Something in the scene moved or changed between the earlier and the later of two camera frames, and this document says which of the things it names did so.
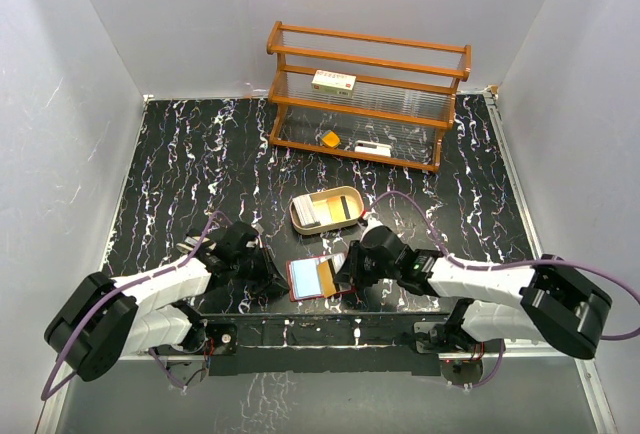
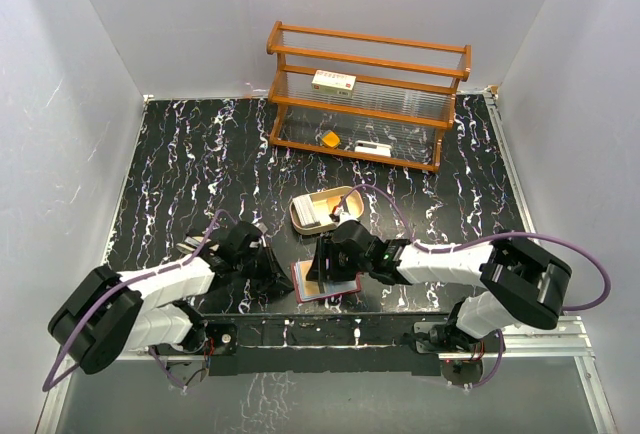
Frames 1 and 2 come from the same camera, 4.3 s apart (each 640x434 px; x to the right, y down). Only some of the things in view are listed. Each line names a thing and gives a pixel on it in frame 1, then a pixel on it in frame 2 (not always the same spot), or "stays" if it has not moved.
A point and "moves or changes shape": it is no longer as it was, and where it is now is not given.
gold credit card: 327,279 moves or changes shape
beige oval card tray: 326,209 stays
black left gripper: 269,279 stays
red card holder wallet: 315,277 stays
